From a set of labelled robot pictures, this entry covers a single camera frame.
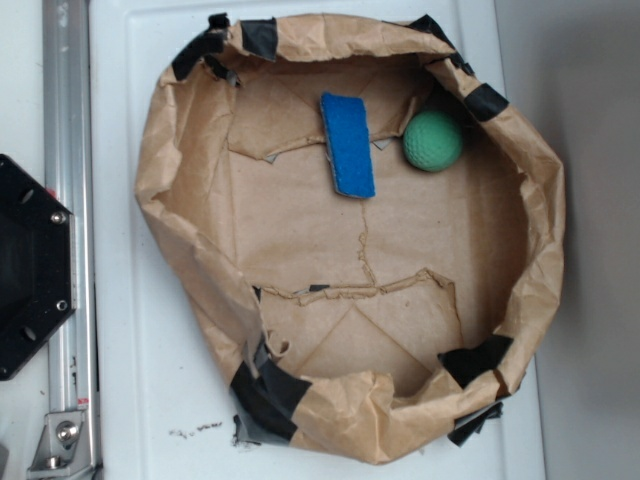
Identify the white plastic board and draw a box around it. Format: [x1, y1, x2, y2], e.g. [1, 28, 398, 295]
[89, 1, 545, 479]

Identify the aluminium extrusion rail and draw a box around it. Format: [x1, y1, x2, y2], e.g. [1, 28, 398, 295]
[42, 1, 103, 479]

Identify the metal corner bracket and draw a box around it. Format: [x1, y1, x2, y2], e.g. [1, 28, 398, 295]
[26, 410, 92, 479]

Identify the blue rectangular sponge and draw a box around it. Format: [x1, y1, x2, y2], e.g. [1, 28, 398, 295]
[320, 92, 376, 199]

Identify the brown paper bag tray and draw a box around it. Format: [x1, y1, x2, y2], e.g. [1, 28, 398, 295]
[135, 14, 566, 464]

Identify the green dimpled foam ball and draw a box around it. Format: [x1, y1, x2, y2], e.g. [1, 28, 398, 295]
[403, 111, 463, 173]

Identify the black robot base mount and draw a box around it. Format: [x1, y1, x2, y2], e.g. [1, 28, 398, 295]
[1, 155, 75, 381]

